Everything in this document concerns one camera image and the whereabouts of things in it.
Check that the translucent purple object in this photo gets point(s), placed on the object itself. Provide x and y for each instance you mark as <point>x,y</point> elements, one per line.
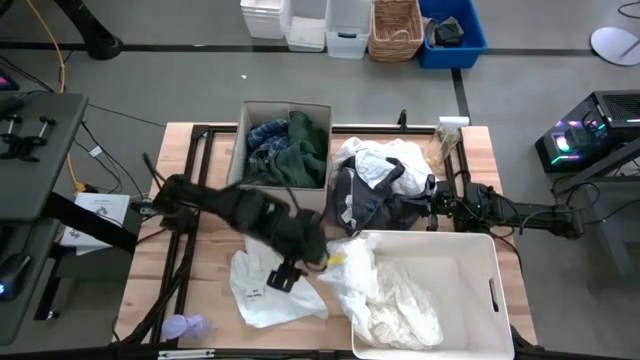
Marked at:
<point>185,327</point>

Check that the wicker basket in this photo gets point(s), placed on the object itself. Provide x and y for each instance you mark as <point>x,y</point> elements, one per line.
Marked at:
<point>396,35</point>

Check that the grey side table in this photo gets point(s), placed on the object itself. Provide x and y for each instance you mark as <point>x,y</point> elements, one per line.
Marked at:
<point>620,235</point>

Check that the white plastic bin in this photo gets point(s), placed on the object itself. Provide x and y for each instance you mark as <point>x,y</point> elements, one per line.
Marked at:
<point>262,17</point>

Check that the dark green garment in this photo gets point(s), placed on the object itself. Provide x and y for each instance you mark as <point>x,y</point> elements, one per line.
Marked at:
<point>300,160</point>

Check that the white paper booklet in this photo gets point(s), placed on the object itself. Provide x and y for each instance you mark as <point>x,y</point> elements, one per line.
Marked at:
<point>100,210</point>

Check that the monitor with pink screen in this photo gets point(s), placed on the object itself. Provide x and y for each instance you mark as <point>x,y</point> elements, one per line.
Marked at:
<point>7,81</point>

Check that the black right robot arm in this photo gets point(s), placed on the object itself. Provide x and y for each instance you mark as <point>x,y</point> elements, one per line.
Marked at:
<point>525,212</point>

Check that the white perforated plastic basket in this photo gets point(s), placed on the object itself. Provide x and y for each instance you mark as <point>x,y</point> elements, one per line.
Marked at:
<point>470,280</point>

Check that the black item in bin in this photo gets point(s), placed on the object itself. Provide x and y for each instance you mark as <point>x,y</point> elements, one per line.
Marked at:
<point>448,34</point>

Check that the black stand foot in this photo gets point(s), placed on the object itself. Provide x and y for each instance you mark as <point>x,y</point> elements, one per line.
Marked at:
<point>100,45</point>

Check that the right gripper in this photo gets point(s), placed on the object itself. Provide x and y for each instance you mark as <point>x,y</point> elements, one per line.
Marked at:
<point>450,201</point>

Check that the round white base plate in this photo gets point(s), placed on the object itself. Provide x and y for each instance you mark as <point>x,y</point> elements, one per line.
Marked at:
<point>612,47</point>

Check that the black support bar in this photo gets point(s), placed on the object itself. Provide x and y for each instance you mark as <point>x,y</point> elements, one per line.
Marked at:
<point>90,222</point>

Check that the thin white garment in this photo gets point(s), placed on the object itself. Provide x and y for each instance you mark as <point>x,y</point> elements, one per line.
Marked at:
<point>390,305</point>

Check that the small white tag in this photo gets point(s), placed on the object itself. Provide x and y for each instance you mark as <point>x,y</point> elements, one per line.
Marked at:
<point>95,151</point>

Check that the clear plastic bottle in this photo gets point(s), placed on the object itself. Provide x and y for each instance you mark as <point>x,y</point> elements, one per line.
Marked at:
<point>442,145</point>

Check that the blue plastic bin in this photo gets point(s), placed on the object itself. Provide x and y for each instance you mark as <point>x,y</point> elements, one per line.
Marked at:
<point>472,35</point>

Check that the clear plastic bin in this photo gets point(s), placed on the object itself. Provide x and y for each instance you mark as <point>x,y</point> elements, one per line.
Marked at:
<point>305,30</point>
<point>348,35</point>

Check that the small yellow tag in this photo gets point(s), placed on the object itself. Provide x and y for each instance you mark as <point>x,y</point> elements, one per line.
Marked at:
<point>336,260</point>

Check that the silver metal bracket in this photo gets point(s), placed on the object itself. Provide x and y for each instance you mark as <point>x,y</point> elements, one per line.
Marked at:
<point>185,354</point>

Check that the blue plaid shirt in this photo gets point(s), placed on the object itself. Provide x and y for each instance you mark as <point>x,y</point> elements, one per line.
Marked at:
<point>267,140</point>

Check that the black device blue light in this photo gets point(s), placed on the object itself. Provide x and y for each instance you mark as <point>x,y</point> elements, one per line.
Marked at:
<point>12,277</point>

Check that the black metal table frame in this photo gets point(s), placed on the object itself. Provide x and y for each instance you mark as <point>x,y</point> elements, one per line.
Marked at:
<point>202,150</point>

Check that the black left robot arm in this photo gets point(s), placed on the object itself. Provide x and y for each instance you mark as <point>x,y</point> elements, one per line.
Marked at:
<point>225,205</point>

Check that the black frame bracket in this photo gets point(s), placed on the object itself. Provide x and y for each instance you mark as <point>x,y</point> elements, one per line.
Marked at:
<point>402,119</point>

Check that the white shirt with label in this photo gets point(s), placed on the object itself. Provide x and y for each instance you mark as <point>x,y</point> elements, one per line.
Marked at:
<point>270,305</point>

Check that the crumpled white shirt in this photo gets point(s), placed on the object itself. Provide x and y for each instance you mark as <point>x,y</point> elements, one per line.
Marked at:
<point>380,165</point>

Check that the grey fabric storage box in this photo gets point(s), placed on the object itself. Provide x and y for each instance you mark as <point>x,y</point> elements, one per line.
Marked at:
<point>265,109</point>

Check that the dark grey desk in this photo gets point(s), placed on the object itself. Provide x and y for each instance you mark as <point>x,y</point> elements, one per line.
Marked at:
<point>35,185</point>

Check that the computer case with lights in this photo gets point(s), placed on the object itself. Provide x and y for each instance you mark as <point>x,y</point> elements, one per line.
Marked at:
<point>585,135</point>

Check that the dark grey garment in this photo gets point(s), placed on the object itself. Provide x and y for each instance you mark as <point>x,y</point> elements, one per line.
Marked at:
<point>360,200</point>

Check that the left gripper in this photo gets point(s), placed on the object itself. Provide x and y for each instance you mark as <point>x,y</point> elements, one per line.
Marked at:
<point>307,240</point>

